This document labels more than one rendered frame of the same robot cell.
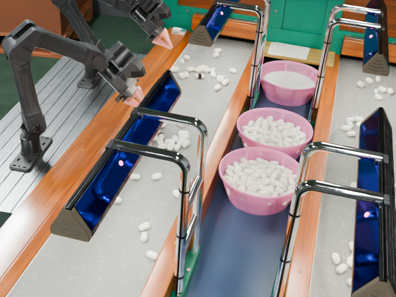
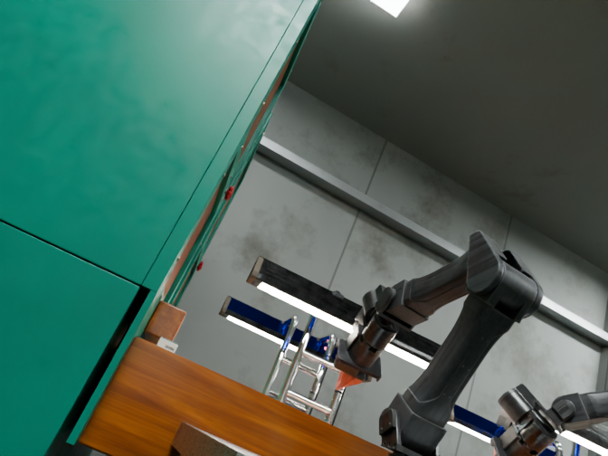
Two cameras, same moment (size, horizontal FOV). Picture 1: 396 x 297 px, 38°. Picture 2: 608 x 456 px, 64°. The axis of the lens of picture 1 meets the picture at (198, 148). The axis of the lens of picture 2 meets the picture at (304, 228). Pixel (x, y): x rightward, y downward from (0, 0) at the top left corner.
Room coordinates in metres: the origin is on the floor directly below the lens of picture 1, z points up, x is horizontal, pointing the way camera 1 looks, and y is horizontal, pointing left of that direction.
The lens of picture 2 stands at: (2.71, 1.09, 0.68)
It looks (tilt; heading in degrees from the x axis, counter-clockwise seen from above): 24 degrees up; 250
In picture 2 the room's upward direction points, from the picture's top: 24 degrees clockwise
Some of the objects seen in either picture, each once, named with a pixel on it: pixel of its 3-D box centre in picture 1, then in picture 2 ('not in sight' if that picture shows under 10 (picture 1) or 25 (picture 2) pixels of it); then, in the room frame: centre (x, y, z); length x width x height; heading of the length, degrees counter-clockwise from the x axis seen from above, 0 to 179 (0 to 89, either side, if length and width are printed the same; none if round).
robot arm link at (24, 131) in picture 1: (31, 126); not in sight; (1.59, 0.55, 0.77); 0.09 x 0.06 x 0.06; 31
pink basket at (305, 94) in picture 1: (288, 84); not in sight; (2.15, -0.36, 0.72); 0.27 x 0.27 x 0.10
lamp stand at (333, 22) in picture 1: (343, 71); (287, 384); (1.94, -0.51, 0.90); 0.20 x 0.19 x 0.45; 168
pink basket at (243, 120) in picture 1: (273, 137); not in sight; (1.72, -0.26, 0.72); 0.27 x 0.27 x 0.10
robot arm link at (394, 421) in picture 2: not in sight; (409, 439); (2.18, 0.46, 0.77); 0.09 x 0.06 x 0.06; 176
